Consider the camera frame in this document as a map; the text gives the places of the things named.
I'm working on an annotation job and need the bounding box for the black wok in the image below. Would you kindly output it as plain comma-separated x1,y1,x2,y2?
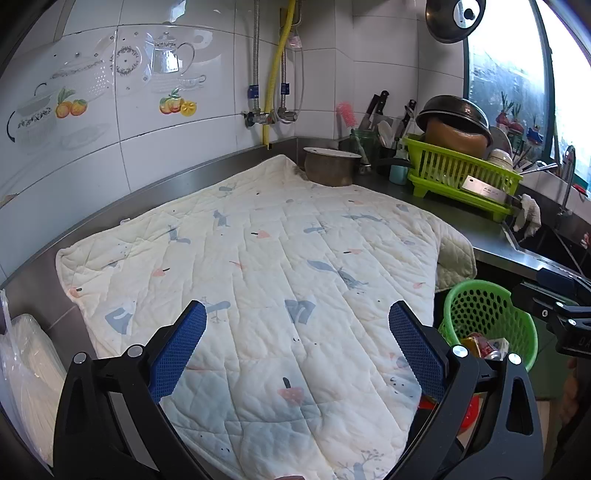
415,94,492,140

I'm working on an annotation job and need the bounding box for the black handled knife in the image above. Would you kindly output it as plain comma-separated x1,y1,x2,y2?
399,99,417,140
359,89,391,131

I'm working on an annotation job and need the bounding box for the steel sink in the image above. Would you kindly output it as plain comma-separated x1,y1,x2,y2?
507,220,591,274

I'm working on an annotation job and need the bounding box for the yellow gas pipe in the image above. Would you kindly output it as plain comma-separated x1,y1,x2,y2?
262,0,297,151

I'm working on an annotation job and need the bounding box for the green plastic basket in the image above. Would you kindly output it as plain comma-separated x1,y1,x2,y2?
437,280,539,376

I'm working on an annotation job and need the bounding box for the green dish rack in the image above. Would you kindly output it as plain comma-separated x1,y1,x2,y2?
400,133,525,223

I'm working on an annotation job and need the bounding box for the quilted printed blanket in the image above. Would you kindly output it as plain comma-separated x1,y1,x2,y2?
55,154,478,480

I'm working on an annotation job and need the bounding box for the red plastic basin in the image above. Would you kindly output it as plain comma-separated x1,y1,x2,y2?
418,396,481,435

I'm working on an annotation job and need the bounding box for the white bowl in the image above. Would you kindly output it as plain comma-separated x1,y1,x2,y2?
486,148,515,169

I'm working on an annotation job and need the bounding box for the person's right forearm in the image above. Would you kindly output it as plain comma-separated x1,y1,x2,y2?
556,360,591,468

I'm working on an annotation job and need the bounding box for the brown clay pot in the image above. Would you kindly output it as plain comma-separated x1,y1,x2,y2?
424,117,491,158

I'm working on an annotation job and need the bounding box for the white rag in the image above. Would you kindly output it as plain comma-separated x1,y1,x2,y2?
510,193,542,234

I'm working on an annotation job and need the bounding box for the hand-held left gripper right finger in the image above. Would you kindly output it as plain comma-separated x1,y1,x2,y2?
387,300,546,480

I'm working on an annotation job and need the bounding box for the pink bottle brush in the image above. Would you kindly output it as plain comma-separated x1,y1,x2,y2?
335,102,371,168

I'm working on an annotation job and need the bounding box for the yellow snack wrapper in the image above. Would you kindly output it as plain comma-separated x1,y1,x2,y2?
459,335,485,358

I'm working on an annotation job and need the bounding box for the white spatula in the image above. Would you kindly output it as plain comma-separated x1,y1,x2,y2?
376,120,396,149

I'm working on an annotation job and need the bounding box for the white plastic bag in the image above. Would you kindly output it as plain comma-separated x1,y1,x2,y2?
0,288,68,468

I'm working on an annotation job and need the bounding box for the brown ceramic pot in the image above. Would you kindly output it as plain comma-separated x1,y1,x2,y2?
303,147,363,188

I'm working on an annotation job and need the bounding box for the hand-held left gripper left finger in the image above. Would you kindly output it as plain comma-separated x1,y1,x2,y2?
52,299,218,480

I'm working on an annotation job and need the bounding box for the steel cleaver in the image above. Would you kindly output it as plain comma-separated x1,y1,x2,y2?
461,175,507,204

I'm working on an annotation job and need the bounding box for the hanging pan lid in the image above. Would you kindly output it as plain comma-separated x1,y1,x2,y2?
424,0,488,45

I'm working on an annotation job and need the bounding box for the braided metal hose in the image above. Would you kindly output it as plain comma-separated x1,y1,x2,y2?
249,0,262,114
279,59,290,112

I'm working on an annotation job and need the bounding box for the clear plastic tube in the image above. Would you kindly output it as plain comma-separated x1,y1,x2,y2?
272,27,306,121

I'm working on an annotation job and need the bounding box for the metal faucet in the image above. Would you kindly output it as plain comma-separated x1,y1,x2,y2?
555,145,579,219

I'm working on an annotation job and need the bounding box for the green glass jar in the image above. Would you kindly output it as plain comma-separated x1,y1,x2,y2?
349,128,382,175

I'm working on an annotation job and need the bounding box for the window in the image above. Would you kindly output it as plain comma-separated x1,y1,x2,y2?
465,0,591,182

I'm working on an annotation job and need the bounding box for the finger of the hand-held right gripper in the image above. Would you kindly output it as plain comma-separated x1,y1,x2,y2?
536,268,591,300
510,282,591,325

